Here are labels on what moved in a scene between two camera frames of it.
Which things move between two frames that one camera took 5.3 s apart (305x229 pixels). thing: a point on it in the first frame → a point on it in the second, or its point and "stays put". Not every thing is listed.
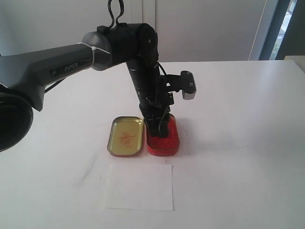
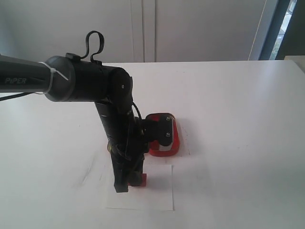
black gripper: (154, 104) → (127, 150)
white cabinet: (186, 30) stays put
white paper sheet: (140, 186) stays put
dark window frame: (293, 43) stays put
